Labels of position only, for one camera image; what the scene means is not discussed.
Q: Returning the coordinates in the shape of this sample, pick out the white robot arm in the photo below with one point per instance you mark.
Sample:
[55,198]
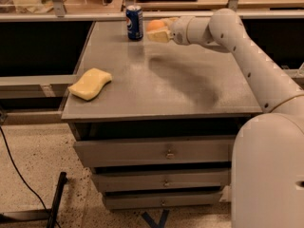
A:
[267,166]

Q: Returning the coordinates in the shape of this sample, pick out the grey drawer cabinet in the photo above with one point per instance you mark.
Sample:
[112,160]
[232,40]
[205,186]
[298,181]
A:
[159,91]

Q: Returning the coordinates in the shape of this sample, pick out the middle grey drawer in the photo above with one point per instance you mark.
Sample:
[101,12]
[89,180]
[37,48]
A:
[161,180]

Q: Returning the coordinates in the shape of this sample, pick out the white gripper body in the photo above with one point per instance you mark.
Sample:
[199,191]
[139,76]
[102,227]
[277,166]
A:
[179,28]

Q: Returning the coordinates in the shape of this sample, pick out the top grey drawer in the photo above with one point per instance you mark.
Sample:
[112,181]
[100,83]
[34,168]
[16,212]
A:
[133,152]

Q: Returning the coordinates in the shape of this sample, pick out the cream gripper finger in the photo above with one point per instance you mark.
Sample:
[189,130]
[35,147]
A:
[159,35]
[169,21]

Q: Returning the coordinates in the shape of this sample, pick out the blue pepsi can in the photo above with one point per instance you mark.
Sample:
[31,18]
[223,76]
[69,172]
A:
[134,22]

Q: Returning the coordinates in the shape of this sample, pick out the black metal stand leg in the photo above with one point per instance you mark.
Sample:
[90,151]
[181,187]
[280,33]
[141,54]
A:
[56,200]

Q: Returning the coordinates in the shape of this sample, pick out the yellow sponge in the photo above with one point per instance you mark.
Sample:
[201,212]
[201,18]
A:
[90,84]

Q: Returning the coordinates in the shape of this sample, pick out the grey drawer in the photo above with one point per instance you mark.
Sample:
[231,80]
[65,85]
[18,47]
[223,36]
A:
[133,152]
[161,180]
[161,200]

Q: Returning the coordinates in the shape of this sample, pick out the bottom grey drawer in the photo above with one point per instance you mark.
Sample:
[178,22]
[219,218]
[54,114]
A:
[161,200]

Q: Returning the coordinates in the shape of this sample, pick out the orange fruit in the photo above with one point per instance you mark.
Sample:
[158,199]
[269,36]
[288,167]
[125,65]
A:
[154,25]

